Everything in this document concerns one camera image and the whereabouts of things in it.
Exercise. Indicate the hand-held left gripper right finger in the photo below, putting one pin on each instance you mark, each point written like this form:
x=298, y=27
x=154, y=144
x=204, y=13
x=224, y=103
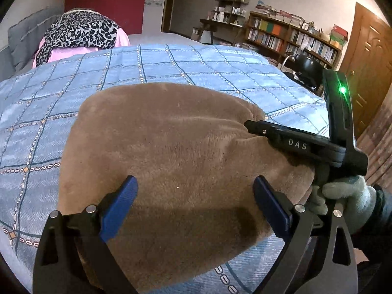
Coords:
x=272, y=208

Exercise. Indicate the person's right hand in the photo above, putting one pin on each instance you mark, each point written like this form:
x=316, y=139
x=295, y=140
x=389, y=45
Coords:
x=352, y=196

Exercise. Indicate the blue patterned bedspread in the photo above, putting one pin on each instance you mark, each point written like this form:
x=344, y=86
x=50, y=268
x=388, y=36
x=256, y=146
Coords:
x=190, y=64

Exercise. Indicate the wooden bookshelf with books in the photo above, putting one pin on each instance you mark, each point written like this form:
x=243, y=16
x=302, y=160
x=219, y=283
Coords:
x=291, y=36

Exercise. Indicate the leopard print cloth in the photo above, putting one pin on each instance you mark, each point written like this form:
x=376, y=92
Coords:
x=79, y=32

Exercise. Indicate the large grey pillow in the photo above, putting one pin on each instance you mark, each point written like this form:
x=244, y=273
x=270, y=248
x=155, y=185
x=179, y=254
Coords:
x=27, y=36

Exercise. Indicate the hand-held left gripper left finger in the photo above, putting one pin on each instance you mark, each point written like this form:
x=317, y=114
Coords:
x=121, y=208

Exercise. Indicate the small grey pillow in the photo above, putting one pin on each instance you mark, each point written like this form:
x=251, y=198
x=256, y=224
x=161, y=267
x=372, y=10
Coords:
x=5, y=64

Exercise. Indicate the white bed sheet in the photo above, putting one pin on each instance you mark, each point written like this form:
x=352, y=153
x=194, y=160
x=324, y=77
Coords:
x=162, y=39

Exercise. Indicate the brown fleece towel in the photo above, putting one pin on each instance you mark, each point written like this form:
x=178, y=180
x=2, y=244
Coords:
x=171, y=159

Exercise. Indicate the small desk with shelf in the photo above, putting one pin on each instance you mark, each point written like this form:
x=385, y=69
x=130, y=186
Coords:
x=223, y=18

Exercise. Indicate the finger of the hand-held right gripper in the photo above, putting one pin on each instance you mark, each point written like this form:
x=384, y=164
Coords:
x=291, y=144

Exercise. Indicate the black chair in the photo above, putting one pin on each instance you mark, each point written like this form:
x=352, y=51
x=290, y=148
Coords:
x=306, y=67

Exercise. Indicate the brown wooden door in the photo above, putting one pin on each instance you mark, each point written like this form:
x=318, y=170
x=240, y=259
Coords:
x=367, y=67

